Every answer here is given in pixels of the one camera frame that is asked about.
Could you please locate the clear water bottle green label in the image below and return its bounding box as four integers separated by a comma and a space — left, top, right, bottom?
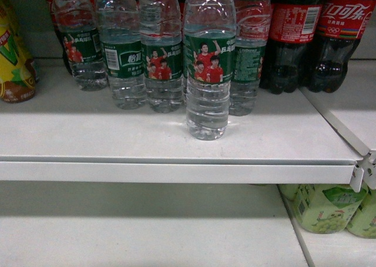
183, 0, 236, 141

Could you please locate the water bottle team label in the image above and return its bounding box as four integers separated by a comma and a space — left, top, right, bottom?
139, 0, 183, 113

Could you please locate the white metal shelf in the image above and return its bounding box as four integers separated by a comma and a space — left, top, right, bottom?
1, 61, 361, 184

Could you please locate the water bottle barcode label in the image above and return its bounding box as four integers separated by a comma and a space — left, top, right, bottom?
95, 0, 146, 110

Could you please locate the water bottle text label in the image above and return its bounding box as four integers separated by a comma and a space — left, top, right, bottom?
229, 0, 273, 116

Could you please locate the water bottle far left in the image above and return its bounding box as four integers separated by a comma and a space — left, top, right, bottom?
52, 0, 108, 91

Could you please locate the white adjacent shelf right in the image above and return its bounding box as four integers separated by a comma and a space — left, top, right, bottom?
300, 60, 375, 190

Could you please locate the cola bottle red label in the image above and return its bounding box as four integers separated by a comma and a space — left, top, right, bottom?
260, 0, 323, 94

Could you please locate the green grape drink bottle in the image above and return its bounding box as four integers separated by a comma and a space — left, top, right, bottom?
293, 184, 368, 234

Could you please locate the yellow lemon tea bottle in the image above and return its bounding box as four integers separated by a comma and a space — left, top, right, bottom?
1, 0, 38, 103

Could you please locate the cola bottle olympic label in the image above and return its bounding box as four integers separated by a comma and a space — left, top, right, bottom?
303, 0, 375, 93

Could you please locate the green drink bottle right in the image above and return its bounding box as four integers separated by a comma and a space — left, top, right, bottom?
346, 189, 375, 239

